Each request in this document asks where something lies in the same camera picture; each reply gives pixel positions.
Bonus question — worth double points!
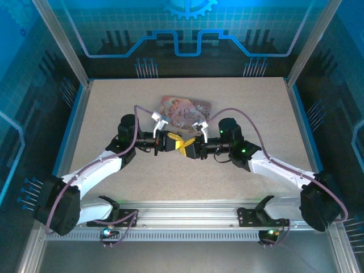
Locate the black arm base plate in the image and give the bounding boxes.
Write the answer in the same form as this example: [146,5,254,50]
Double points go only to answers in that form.
[237,206,291,228]
[86,208,140,228]

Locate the aluminium frame post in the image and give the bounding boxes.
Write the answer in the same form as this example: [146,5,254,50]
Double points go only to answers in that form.
[286,0,344,88]
[31,0,94,88]

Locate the aluminium front rail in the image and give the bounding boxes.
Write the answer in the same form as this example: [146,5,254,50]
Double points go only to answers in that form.
[79,198,313,229]

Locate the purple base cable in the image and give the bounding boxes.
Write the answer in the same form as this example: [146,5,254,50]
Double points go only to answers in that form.
[90,209,140,249]
[257,218,291,249]

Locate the slotted aluminium cable duct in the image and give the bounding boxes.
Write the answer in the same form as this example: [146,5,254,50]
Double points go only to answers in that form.
[45,229,285,243]

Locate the blue aluminium side rail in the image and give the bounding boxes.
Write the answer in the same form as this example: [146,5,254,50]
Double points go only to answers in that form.
[52,80,93,179]
[285,77,324,175]

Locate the small LED controller board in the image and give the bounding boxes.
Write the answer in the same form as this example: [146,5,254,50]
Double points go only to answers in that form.
[259,229,281,242]
[99,226,120,240]

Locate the pink storybook box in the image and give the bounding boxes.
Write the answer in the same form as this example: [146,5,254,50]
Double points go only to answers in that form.
[159,95,213,131]

